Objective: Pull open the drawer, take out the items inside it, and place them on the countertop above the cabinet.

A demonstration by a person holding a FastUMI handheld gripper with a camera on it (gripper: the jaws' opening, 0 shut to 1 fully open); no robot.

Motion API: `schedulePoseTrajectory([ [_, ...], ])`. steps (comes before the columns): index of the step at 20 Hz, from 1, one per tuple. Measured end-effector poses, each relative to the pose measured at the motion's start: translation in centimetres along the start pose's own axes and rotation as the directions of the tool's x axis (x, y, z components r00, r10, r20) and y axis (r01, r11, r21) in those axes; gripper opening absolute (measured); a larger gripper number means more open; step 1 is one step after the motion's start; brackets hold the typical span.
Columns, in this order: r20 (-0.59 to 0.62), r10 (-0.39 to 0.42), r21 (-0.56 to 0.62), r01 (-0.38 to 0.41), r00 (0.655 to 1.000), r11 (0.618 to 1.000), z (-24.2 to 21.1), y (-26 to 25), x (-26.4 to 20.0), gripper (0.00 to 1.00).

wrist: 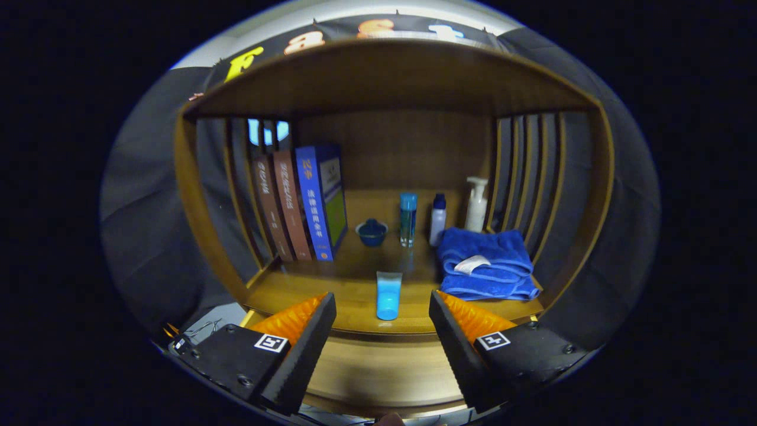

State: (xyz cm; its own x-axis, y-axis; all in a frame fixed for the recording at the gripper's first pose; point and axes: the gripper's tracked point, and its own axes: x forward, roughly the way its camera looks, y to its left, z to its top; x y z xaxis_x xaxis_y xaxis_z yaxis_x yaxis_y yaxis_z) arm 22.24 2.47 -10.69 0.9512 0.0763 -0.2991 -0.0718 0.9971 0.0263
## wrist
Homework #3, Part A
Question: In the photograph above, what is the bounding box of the black backdrop cloth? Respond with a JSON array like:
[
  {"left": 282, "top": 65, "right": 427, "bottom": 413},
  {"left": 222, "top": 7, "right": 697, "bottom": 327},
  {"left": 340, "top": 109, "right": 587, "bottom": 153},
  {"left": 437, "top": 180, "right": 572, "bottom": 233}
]
[{"left": 99, "top": 13, "right": 661, "bottom": 350}]

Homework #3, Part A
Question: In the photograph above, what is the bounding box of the brown book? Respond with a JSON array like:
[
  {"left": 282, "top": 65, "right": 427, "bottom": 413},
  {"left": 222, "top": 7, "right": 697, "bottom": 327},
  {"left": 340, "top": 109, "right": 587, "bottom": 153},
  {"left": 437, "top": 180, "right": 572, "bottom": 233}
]
[
  {"left": 272, "top": 149, "right": 313, "bottom": 262},
  {"left": 251, "top": 153, "right": 295, "bottom": 263}
]

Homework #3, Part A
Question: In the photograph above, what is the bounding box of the teal clear bottle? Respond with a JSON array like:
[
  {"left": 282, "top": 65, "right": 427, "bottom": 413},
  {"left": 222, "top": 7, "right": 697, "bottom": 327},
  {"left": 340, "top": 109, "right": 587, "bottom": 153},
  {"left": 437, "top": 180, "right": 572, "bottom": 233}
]
[{"left": 399, "top": 192, "right": 418, "bottom": 248}]

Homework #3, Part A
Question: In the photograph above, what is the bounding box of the wooden drawer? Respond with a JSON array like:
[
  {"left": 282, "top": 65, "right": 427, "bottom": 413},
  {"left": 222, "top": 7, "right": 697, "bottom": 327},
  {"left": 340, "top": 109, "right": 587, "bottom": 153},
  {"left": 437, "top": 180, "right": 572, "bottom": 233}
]
[{"left": 302, "top": 333, "right": 471, "bottom": 415}]

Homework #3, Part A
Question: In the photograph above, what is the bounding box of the small blue lidded bowl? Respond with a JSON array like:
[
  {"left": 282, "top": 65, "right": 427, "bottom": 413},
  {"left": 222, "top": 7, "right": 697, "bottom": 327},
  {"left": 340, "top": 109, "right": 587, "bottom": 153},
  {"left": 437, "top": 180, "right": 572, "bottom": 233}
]
[{"left": 355, "top": 218, "right": 389, "bottom": 247}]

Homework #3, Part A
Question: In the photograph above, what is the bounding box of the white bottle with blue cap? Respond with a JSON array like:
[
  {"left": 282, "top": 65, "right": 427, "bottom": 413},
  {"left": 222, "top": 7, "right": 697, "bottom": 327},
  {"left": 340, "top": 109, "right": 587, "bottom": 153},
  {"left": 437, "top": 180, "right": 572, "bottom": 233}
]
[{"left": 429, "top": 193, "right": 448, "bottom": 247}]

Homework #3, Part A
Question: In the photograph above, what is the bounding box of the wooden countertop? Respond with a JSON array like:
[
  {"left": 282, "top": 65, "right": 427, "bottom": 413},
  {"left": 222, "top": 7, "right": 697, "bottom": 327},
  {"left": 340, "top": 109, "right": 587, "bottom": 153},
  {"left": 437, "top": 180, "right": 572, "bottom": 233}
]
[{"left": 244, "top": 189, "right": 545, "bottom": 335}]

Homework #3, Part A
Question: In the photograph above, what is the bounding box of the wooden cabinet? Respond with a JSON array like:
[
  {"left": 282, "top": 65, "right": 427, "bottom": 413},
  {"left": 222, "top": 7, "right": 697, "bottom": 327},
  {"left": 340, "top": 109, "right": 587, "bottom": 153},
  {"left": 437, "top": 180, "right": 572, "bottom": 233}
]
[{"left": 174, "top": 37, "right": 616, "bottom": 415}]

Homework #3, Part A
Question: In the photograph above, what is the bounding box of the light blue tube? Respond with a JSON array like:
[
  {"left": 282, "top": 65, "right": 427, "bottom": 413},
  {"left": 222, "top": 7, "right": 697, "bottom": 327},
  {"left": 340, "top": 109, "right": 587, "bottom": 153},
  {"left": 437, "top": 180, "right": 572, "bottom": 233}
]
[{"left": 376, "top": 271, "right": 403, "bottom": 321}]

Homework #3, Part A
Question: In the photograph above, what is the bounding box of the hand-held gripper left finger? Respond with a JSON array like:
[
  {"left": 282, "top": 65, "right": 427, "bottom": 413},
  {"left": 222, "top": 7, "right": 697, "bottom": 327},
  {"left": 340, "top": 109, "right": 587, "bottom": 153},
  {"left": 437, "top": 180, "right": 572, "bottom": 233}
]
[{"left": 177, "top": 292, "right": 338, "bottom": 416}]

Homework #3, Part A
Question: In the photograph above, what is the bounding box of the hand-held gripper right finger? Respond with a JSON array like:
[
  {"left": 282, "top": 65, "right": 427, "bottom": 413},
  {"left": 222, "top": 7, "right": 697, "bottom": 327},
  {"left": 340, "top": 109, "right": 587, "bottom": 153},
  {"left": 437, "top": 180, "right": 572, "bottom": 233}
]
[{"left": 429, "top": 290, "right": 592, "bottom": 414}]

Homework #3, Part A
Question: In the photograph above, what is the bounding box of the folded blue towel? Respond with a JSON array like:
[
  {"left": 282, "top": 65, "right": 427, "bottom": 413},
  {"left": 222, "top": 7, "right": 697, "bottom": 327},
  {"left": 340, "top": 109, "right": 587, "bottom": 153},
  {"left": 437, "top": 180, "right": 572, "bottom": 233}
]
[{"left": 436, "top": 228, "right": 541, "bottom": 301}]

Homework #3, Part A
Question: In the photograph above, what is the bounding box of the blue book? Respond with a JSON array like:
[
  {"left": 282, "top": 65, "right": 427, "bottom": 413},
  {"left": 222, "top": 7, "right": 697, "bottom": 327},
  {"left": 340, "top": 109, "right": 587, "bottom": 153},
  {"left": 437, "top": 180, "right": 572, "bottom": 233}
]
[{"left": 295, "top": 144, "right": 348, "bottom": 262}]

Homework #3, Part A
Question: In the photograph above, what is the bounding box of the white pump bottle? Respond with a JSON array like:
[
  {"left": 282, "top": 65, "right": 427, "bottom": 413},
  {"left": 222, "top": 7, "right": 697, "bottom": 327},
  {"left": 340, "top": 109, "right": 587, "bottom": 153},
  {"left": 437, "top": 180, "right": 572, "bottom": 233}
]
[{"left": 464, "top": 176, "right": 490, "bottom": 233}]

